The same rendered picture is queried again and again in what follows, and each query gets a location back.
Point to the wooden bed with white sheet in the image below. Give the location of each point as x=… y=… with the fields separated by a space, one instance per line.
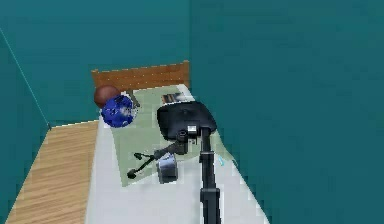
x=140 y=203

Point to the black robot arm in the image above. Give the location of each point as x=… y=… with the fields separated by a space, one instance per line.
x=208 y=173

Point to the blue and white ball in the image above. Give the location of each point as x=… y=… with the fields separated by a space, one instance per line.
x=117 y=111

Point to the grey box-shaped clock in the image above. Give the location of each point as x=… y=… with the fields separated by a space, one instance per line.
x=167 y=169

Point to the small cyan pen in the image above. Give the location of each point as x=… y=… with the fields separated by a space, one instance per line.
x=221 y=161

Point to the pale green blanket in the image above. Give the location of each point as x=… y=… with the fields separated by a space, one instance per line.
x=143 y=133

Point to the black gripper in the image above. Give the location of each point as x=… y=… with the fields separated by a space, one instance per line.
x=178 y=145

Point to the brown ball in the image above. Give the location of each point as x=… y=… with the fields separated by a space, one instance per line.
x=104 y=93

